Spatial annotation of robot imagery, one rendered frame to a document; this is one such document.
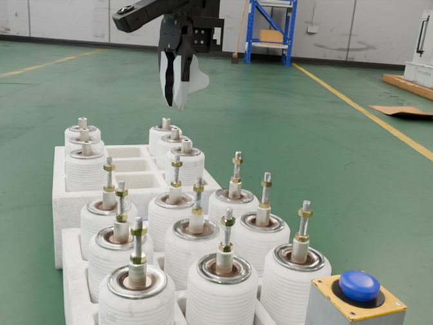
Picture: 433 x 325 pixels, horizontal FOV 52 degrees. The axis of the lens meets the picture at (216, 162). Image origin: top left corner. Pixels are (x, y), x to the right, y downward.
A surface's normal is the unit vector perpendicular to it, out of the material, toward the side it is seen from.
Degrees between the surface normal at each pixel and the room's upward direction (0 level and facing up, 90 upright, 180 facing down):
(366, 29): 90
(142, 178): 90
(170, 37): 90
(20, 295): 0
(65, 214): 90
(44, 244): 0
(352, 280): 0
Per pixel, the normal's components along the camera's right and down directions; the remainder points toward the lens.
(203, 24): 0.53, 0.30
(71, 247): 0.07, -0.95
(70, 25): -0.02, 0.31
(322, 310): -0.93, 0.05
